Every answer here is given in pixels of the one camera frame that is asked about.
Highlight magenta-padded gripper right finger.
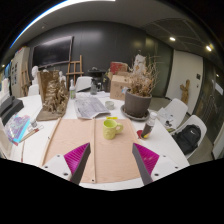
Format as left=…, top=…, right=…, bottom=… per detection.
left=131, top=142, right=183, bottom=186

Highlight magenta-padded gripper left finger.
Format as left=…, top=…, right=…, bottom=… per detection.
left=42, top=142, right=92, bottom=186

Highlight black backpack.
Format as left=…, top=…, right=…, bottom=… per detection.
left=172, top=124, right=202, bottom=156

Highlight flat round red coaster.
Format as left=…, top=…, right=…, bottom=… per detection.
left=135, top=129, right=151, bottom=140

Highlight wooden paintbrush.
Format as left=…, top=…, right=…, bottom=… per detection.
left=18, top=124, right=45, bottom=144

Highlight white printed paper sheets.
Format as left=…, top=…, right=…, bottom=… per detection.
left=156, top=107, right=177, bottom=129

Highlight light wooden board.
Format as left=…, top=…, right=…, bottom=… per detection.
left=39, top=117, right=158, bottom=184

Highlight grey plant saucer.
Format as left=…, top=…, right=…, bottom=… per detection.
left=119, top=104, right=152, bottom=122

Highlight yellow-green mug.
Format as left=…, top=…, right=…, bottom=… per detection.
left=102, top=118, right=125, bottom=141

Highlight grey printed newspaper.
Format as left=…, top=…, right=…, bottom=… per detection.
left=73, top=95, right=112, bottom=120

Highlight dried plant in grey pot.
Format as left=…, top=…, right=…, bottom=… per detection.
left=123, top=54, right=160, bottom=118

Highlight brown carved relief sculpture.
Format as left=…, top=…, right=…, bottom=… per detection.
left=35, top=69, right=70, bottom=122

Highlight spray bottle with green label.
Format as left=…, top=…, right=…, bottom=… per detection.
left=68, top=79, right=77, bottom=100

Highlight black flat box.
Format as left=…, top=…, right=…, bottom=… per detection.
left=0, top=95, right=25, bottom=126

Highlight wooden standing figure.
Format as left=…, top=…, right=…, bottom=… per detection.
left=179, top=79, right=191, bottom=104

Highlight wooden easel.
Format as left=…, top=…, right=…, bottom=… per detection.
left=65, top=54, right=85, bottom=91
left=20, top=61, right=32, bottom=98

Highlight cardboard box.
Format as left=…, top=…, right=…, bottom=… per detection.
left=109, top=73, right=133, bottom=102

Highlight white plaster bust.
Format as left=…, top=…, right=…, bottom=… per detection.
left=30, top=65, right=40, bottom=86

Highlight white cabinet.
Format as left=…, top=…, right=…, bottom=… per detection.
left=10, top=46, right=31, bottom=98

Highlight tall white plaster statue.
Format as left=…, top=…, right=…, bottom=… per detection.
left=133, top=54, right=148, bottom=75

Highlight red box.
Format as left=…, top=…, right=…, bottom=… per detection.
left=109, top=61, right=129, bottom=75

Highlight long ceiling light strip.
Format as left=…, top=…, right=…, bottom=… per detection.
left=9, top=0, right=116, bottom=49

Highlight dark wall screen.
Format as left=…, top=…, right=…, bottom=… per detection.
left=32, top=35, right=74, bottom=69

